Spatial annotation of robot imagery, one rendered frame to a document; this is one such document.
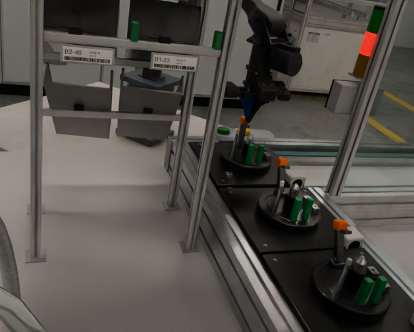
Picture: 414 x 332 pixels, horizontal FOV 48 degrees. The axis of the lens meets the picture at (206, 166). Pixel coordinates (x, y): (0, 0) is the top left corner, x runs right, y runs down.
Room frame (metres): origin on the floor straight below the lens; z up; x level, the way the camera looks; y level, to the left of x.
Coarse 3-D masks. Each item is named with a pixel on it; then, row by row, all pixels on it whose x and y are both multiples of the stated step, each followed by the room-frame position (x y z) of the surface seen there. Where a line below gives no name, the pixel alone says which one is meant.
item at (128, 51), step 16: (144, 0) 0.86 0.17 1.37; (160, 0) 0.87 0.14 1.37; (128, 16) 0.84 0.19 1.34; (144, 16) 0.85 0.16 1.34; (160, 16) 0.86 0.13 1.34; (176, 16) 0.87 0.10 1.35; (192, 16) 0.88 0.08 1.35; (128, 32) 0.83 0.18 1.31; (144, 32) 0.84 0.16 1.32; (160, 32) 0.85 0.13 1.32; (176, 32) 0.86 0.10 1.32; (192, 32) 0.86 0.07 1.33
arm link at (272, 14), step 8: (248, 0) 1.18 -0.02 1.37; (256, 0) 1.19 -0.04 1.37; (248, 8) 1.18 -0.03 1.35; (256, 8) 1.15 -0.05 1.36; (264, 8) 1.16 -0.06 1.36; (272, 8) 1.19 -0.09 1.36; (248, 16) 1.17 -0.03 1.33; (256, 16) 1.14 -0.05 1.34; (264, 16) 1.13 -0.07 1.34; (272, 16) 1.14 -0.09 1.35; (280, 16) 1.16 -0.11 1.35; (272, 24) 1.12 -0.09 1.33; (280, 24) 1.15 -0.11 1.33; (272, 32) 1.13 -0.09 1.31; (280, 32) 1.15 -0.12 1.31
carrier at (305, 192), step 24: (240, 192) 0.95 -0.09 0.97; (264, 192) 0.97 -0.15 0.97; (288, 192) 0.89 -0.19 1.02; (312, 192) 1.02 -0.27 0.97; (240, 216) 0.84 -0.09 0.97; (264, 216) 0.84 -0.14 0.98; (288, 216) 0.85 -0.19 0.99; (312, 216) 0.87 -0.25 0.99; (264, 240) 0.77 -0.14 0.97; (288, 240) 0.79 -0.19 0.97; (312, 240) 0.80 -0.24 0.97; (360, 240) 0.82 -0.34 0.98
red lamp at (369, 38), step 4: (368, 32) 1.07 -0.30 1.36; (364, 36) 1.09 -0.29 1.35; (368, 36) 1.07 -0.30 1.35; (372, 36) 1.06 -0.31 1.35; (364, 40) 1.08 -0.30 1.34; (368, 40) 1.07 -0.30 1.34; (372, 40) 1.06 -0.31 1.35; (364, 44) 1.07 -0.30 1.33; (368, 44) 1.07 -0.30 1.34; (372, 44) 1.06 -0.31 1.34; (360, 48) 1.09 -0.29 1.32; (364, 48) 1.07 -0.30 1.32; (368, 48) 1.06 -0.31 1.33; (372, 48) 1.06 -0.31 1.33; (360, 52) 1.08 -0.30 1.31; (364, 52) 1.07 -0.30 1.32; (368, 52) 1.06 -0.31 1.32
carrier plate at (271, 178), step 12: (192, 144) 1.17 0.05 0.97; (216, 144) 1.20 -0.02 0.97; (228, 144) 1.21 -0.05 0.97; (264, 144) 1.26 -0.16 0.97; (216, 156) 1.12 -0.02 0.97; (276, 156) 1.20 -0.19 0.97; (216, 168) 1.05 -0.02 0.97; (228, 168) 1.06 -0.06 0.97; (276, 168) 1.12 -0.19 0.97; (216, 180) 0.98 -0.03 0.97; (228, 180) 0.99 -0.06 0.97; (240, 180) 1.01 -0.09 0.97; (252, 180) 1.02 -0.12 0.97; (264, 180) 1.03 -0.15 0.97; (276, 180) 1.04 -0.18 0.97
